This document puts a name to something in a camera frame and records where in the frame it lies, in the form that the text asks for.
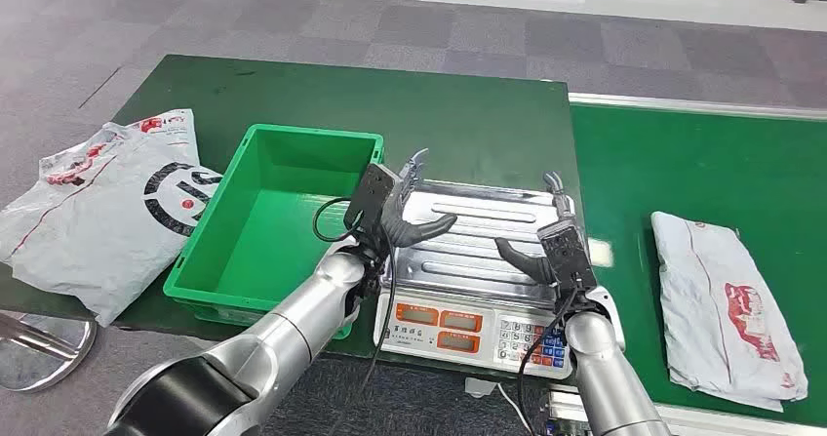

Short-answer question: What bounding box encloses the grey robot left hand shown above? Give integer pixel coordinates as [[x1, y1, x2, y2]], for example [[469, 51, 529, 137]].
[[377, 148, 458, 250]]

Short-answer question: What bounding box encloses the grey poly mailer parcel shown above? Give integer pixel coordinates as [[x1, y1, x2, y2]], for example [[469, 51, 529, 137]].
[[650, 211, 808, 413]]

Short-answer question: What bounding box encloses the white scale with steel tray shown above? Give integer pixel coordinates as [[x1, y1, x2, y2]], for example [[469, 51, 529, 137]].
[[373, 180, 586, 380]]

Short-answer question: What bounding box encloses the green plastic bin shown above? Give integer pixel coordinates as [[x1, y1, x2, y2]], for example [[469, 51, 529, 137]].
[[163, 123, 385, 342]]

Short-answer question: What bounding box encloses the white plug adapter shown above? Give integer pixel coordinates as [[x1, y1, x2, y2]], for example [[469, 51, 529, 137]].
[[464, 377, 497, 399]]

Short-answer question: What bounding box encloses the large white bag black logo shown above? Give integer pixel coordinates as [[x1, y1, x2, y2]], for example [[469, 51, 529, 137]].
[[0, 108, 224, 328]]

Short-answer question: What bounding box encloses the chrome stool base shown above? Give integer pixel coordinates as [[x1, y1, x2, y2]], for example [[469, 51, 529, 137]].
[[0, 311, 98, 394]]

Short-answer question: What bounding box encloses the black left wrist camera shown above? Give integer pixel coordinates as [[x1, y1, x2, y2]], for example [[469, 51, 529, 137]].
[[343, 163, 400, 242]]

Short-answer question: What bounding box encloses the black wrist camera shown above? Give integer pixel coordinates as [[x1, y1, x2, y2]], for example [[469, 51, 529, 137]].
[[537, 219, 600, 294], [343, 163, 400, 242]]

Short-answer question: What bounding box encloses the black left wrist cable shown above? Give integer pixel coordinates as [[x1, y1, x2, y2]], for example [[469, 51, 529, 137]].
[[312, 197, 399, 392]]

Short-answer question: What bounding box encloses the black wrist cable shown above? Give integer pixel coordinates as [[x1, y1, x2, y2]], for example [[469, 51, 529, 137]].
[[515, 287, 581, 436], [312, 197, 399, 392]]

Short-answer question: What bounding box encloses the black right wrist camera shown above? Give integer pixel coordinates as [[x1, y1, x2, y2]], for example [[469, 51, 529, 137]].
[[537, 219, 600, 294]]

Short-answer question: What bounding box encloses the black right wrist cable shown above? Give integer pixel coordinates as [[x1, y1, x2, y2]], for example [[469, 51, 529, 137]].
[[515, 287, 581, 436]]

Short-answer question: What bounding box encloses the white power cable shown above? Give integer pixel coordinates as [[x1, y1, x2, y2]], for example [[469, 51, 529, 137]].
[[495, 384, 537, 436]]

